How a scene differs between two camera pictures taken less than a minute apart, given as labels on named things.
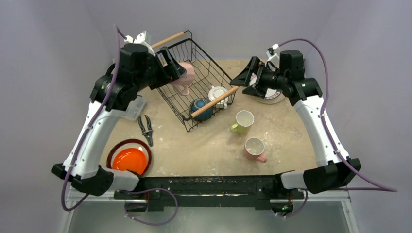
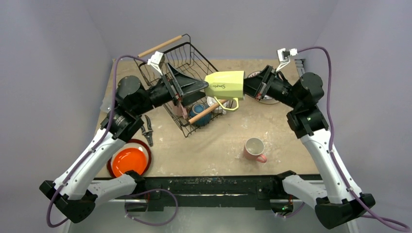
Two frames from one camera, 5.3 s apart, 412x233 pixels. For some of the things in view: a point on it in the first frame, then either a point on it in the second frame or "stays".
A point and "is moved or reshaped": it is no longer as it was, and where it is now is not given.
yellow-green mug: (245, 119) → (226, 84)
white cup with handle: (215, 92) → (230, 104)
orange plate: (130, 158) stays
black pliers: (149, 133) stays
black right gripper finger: (243, 79) → (256, 86)
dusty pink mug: (253, 148) stays
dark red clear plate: (128, 143) stays
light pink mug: (182, 86) is moved or reshaped
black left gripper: (175, 70) → (183, 84)
